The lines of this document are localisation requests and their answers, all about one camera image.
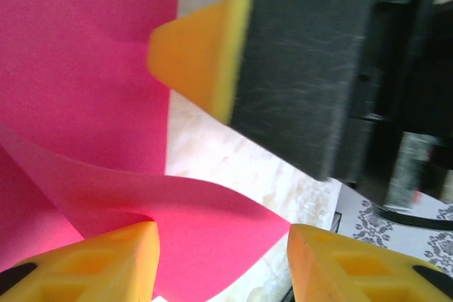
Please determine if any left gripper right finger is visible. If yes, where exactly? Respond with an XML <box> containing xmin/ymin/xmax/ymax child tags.
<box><xmin>285</xmin><ymin>223</ymin><xmax>453</xmax><ymax>302</ymax></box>

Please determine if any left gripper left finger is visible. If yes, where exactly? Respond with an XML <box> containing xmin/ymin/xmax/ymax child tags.
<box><xmin>0</xmin><ymin>220</ymin><xmax>162</xmax><ymax>302</ymax></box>

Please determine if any pink square paper sheet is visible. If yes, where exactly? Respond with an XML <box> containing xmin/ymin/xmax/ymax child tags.
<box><xmin>0</xmin><ymin>0</ymin><xmax>292</xmax><ymax>302</ymax></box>

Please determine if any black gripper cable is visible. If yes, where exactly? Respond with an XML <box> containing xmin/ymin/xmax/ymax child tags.
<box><xmin>377</xmin><ymin>204</ymin><xmax>453</xmax><ymax>233</ymax></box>

